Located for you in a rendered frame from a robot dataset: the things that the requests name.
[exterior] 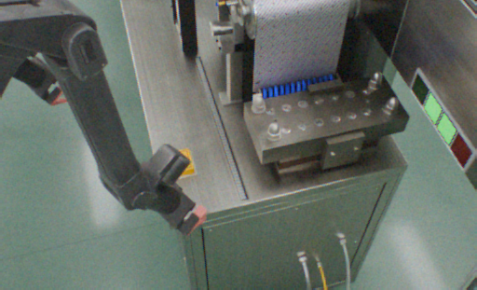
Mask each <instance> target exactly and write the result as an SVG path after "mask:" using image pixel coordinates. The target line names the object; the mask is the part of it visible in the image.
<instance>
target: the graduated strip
mask: <svg viewBox="0 0 477 290"><path fill-rule="evenodd" d="M195 63H196V65H197V68H198V71H199V76H200V79H201V81H202V84H203V86H204V90H205V93H206V95H207V98H208V100H209V105H210V108H211V112H212V114H213V119H214V122H215V124H216V127H217V129H218V133H219V136H220V138H221V141H222V143H223V148H224V151H225V155H226V157H227V160H228V165H229V167H230V170H231V172H232V174H233V179H234V181H235V184H236V186H237V189H238V194H239V197H240V199H241V200H246V199H248V198H249V197H248V194H247V189H246V187H245V185H244V183H243V180H242V175H241V173H240V171H239V167H238V163H237V161H236V158H235V156H234V153H233V148H232V146H231V144H230V142H229V139H228V135H227V132H226V130H225V126H224V123H223V119H222V117H221V114H220V112H219V109H218V104H217V102H216V100H215V98H214V96H213V91H212V88H211V84H210V82H209V78H208V75H207V73H206V70H205V68H204V63H203V61H202V60H201V57H200V56H199V57H196V58H195Z"/></svg>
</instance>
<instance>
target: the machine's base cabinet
mask: <svg viewBox="0 0 477 290"><path fill-rule="evenodd" d="M403 176H404V173H397V174H394V175H392V176H389V177H384V178H378V179H375V180H372V181H369V182H366V183H359V184H357V185H353V186H347V187H344V188H338V189H335V190H331V191H328V192H325V193H318V194H315V195H312V196H308V197H305V198H302V199H296V200H290V201H286V202H283V203H277V204H274V205H271V206H267V207H265V208H257V209H254V210H251V211H248V212H245V213H238V214H233V215H230V216H226V217H219V218H216V219H213V220H210V221H207V222H203V224H201V225H199V227H195V229H194V230H193V231H191V232H190V235H183V234H182V233H181V231H180V230H178V229H176V235H177V239H178V242H179V244H180V248H181V252H182V259H183V262H184V268H185V272H186V278H187V282H188V285H189V289H190V290H307V287H306V278H305V274H304V272H303V269H302V265H300V264H299V261H298V259H299V258H301V257H302V256H306V257H307V269H308V272H309V275H310V283H311V289H312V290H324V287H323V280H322V277H321V274H320V269H318V268H317V264H318V263H320V262H321V263H322V265H323V268H322V270H323V276H324V279H325V282H326V285H327V289H330V288H332V287H336V286H338V285H340V284H346V283H347V268H346V259H345V254H344V251H343V246H340V244H339V241H340V240H342V239H346V241H347V244H346V247H347V253H348V260H349V265H350V272H349V282H350V283H352V282H354V281H355V280H356V277H357V275H358V274H359V271H360V269H361V266H362V264H363V261H364V259H365V257H366V256H367V254H368V251H369V249H370V247H371V245H372V244H373V240H374V239H375V236H376V234H377V231H378V230H379V227H380V226H381V224H382V221H383V218H384V217H385V215H386V213H387V210H388V207H389V206H390V204H391V201H392V199H393V197H394V195H395V194H396V191H397V188H398V186H399V185H400V183H401V180H402V178H403Z"/></svg>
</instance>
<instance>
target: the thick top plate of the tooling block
mask: <svg viewBox="0 0 477 290"><path fill-rule="evenodd" d="M370 80H371V78H370V77H367V78H363V79H359V80H351V81H348V82H344V83H343V85H344V86H343V89H342V90H335V91H331V92H327V93H323V94H316V95H312V96H309V95H308V92H307V90H303V91H299V92H295V93H287V94H283V95H280V96H276V97H272V98H264V100H265V103H266V111H265V112H264V113H262V114H256V113H253V112H252V102H248V103H244V119H245V122H246V123H247V128H248V130H249V132H250V135H251V137H252V141H253V144H254V146H255V148H256V151H257V155H258V157H259V159H260V160H261V163H262V164H266V163H269V162H272V161H276V160H283V159H289V158H292V157H296V156H303V155H306V154H309V153H313V152H317V151H322V149H323V147H324V143H325V139H327V138H330V137H333V136H340V135H344V134H347V133H351V132H354V131H363V134H364V140H363V141H367V140H371V139H374V138H377V137H380V136H388V135H391V134H394V133H397V132H401V131H405V127H406V125H407V123H408V121H409V118H410V117H409V114H407V112H406V111H405V108H404V107H403V105H402V104H401V101H400V100H399V99H398V97H397V95H396V94H395V92H394V91H393V90H392V87H391V86H390V85H389V83H388V81H387V80H386V78H385V77H384V75H382V83H381V84H382V86H381V88H380V90H372V89H371V88H370V87H369V85H368V82H369V81H370ZM391 97H395V98H397V100H398V109H397V114H396V115H394V116H390V115H388V114H386V113H385V111H384V107H385V105H386V103H387V102H388V100H389V99H390V98H391ZM272 122H276V123H278V124H279V126H280V140H279V141H277V142H270V141H269V140H267V138H266V133H267V131H268V127H269V126H270V125H271V123H272Z"/></svg>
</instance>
